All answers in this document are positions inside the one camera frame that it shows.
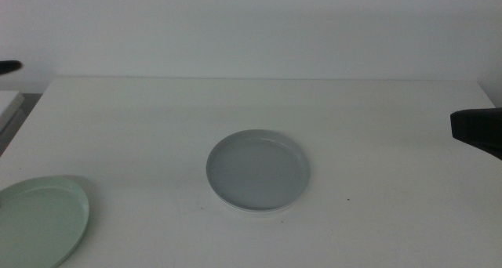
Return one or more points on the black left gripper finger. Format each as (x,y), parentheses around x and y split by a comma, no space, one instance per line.
(8,67)

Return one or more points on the white side table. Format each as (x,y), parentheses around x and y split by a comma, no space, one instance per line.
(8,103)

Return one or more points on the white shallow bowl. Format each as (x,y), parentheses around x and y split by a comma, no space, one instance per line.
(257,212)

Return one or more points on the pale green shallow bowl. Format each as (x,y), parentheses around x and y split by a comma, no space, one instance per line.
(43,221)

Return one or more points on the grey shallow bowl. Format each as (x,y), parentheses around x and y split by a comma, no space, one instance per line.
(259,170)

